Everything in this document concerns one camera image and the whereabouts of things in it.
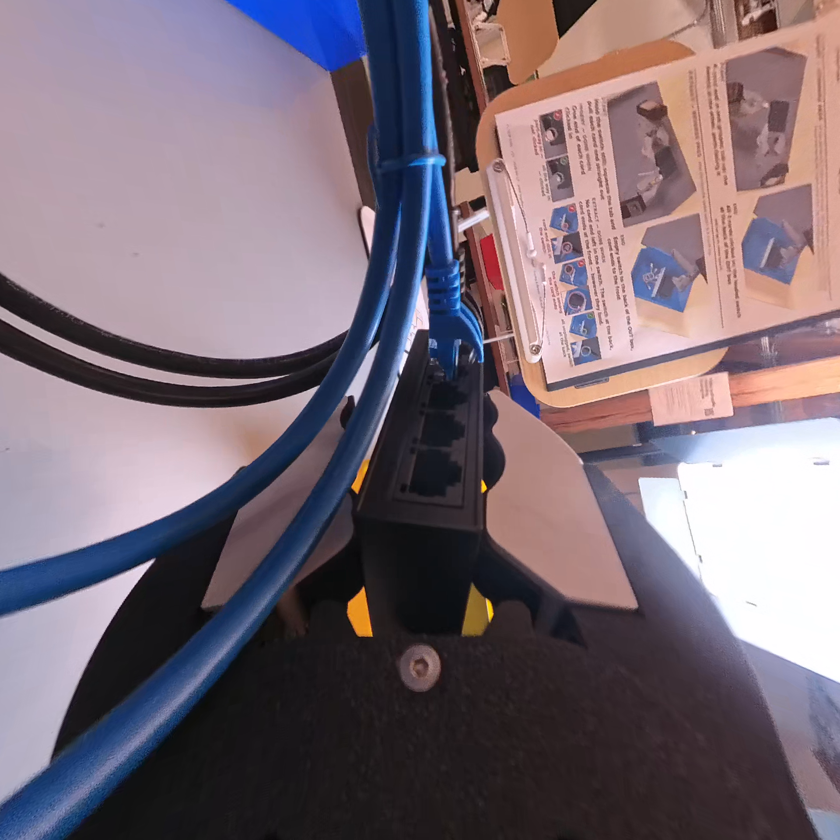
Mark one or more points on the clipboard with metal clip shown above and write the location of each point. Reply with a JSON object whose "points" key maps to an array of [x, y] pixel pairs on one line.
{"points": [[515, 262]]}

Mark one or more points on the black network switch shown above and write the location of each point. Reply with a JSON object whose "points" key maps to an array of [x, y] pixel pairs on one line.
{"points": [[420, 558]]}

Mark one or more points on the white paper label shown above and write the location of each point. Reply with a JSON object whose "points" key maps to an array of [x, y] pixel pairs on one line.
{"points": [[689, 398]]}

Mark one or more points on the blue plastic bin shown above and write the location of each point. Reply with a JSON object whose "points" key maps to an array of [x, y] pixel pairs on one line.
{"points": [[308, 26]]}

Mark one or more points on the red box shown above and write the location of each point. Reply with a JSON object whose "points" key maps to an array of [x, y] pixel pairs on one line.
{"points": [[491, 262]]}

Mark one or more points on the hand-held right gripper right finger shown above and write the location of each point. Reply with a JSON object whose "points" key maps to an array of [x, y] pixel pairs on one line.
{"points": [[551, 525]]}

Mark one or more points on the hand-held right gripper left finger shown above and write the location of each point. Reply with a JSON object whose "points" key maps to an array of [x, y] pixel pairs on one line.
{"points": [[282, 520]]}

